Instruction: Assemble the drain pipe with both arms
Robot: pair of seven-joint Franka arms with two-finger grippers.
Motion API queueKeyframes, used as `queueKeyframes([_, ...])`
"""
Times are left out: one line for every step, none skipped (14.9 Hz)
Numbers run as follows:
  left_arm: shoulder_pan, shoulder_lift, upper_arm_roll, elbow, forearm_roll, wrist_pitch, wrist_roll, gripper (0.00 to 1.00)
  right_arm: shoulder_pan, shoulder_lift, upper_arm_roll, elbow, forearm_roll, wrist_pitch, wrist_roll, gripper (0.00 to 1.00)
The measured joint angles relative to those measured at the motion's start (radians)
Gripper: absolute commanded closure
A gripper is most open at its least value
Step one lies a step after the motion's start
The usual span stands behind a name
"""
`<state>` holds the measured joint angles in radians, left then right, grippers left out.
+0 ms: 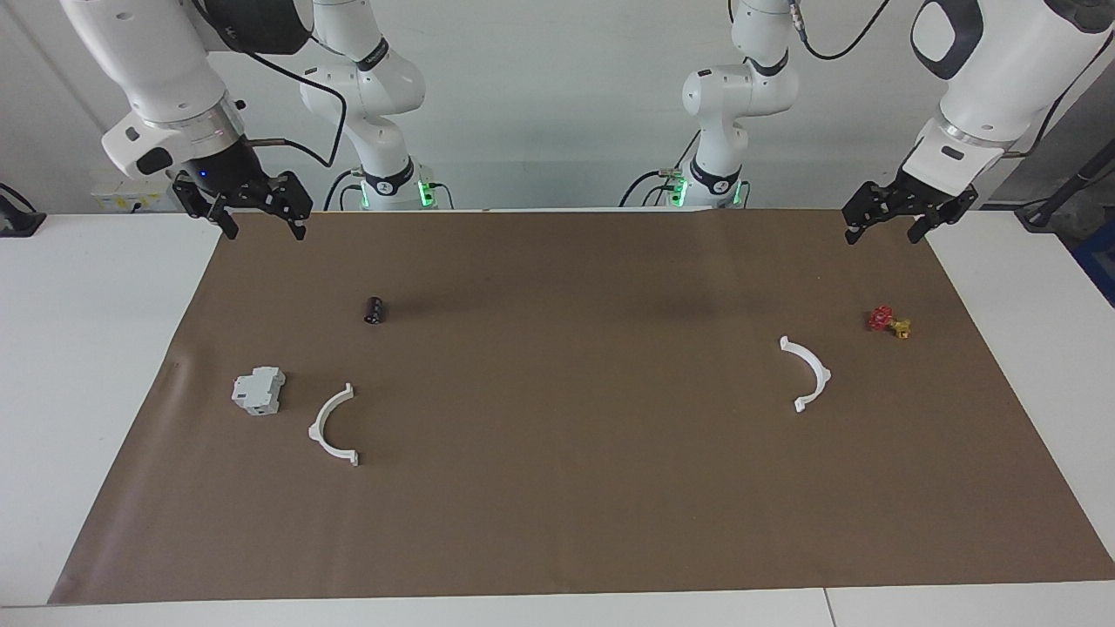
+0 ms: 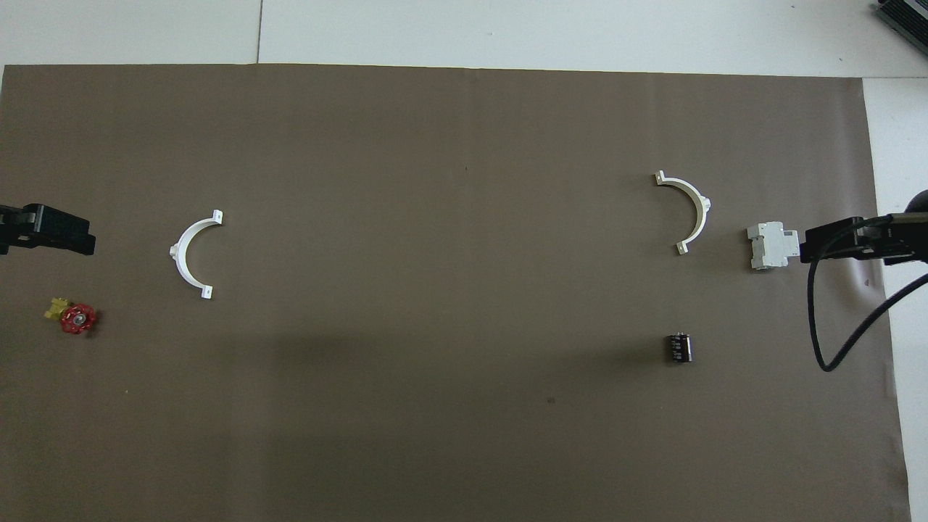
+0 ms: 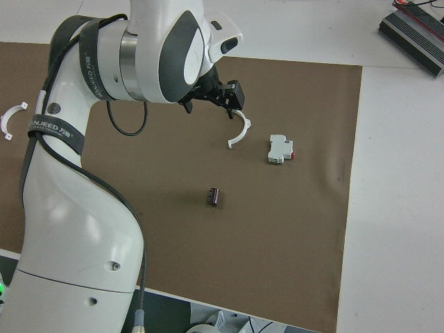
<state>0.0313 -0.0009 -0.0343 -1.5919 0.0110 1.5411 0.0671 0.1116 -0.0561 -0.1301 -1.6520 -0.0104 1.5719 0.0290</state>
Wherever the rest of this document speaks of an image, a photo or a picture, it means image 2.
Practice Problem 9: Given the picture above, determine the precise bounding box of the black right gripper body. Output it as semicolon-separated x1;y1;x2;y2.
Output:
859;188;928;265

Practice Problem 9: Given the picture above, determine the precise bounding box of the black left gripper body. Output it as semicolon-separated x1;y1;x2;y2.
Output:
0;205;38;254

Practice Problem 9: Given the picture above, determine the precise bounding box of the white half pipe clamp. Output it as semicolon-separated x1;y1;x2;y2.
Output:
170;210;224;300
655;170;712;255

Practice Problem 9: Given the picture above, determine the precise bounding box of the white circuit breaker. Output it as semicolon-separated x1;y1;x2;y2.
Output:
747;221;801;272

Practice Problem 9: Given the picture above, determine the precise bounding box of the red handwheel brass valve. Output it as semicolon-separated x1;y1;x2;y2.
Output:
45;296;99;336

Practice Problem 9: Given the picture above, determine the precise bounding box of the brown paper table mat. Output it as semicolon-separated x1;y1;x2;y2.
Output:
0;64;913;522

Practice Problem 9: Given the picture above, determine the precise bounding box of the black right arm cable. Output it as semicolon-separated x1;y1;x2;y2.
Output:
807;214;928;373

